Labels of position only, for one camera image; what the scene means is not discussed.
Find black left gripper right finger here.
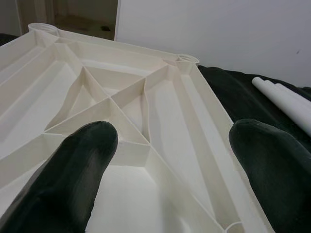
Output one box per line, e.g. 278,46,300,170
229,118,311,233

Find black table cloth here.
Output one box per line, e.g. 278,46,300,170
0,33,311,156

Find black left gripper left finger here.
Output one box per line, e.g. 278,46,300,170
0,120,119,233

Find white plastic table top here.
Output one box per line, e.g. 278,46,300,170
0,22,267,233

